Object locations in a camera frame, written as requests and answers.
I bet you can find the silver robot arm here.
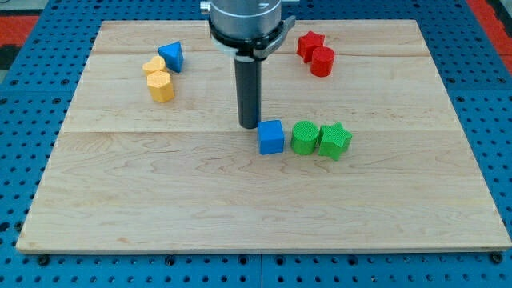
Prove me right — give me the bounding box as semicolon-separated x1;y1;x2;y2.
199;0;296;62

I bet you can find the blue cube block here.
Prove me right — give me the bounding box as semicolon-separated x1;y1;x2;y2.
258;119;285;154

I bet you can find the green cylinder block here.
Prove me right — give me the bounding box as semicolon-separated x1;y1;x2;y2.
290;120;319;155

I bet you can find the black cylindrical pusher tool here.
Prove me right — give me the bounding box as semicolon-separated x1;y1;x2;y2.
234;60;262;129

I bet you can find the green star block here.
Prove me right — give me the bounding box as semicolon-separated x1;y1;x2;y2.
318;122;353;161

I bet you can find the light wooden board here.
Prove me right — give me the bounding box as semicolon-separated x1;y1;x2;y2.
16;20;511;254

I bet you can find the yellow hexagon block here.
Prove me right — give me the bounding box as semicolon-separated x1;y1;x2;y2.
146;71;175;103

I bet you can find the red cylinder block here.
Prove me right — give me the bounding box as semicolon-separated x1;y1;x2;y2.
310;46;335;78

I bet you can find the red star block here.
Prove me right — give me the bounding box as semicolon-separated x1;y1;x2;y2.
296;30;325;63

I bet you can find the blue triangle block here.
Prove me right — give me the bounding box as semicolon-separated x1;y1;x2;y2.
158;42;184;73

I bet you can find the yellow heart block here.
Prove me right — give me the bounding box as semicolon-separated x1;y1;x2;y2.
142;56;167;76

